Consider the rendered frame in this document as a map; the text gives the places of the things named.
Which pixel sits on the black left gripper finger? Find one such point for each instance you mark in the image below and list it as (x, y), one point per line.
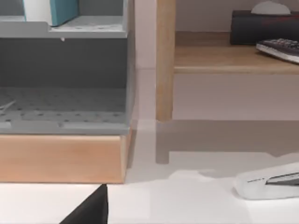
(93, 207)

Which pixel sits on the pale wooden drawer front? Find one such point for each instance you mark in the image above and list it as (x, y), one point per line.
(60, 158)

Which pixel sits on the grey cabinet with dark inside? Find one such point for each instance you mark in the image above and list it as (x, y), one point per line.
(65, 60)

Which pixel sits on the wooden open shelf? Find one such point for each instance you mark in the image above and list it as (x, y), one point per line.
(164, 60)

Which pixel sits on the white stapler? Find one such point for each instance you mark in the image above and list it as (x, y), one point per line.
(268, 183)

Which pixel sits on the teal book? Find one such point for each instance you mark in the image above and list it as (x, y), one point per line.
(61, 11)

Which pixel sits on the white book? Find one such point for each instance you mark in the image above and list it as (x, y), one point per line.
(36, 10)

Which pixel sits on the black tissue box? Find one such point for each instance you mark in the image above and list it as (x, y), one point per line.
(264, 25)

